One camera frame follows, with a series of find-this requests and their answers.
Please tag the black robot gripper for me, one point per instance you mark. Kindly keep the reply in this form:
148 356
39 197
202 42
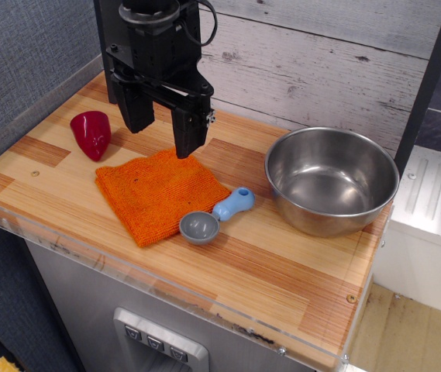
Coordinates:
158 62

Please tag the blue and grey toy spoon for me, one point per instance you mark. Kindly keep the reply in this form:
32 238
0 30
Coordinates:
200 228

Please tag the orange knitted cloth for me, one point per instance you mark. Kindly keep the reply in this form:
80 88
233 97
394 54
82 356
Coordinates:
150 195

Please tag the stainless steel bowl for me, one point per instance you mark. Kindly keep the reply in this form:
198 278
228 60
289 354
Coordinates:
330 182

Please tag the red toy pepper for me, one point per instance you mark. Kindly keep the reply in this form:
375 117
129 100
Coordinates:
92 133

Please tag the silver toy fridge cabinet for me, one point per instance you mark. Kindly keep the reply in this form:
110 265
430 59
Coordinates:
86 301

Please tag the silver dispenser button panel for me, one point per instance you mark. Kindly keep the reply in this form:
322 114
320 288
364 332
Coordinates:
148 346

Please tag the white toy sink unit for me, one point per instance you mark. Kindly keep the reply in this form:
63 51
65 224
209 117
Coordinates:
409 260

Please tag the black vertical metal post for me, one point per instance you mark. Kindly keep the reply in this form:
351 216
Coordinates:
421 104

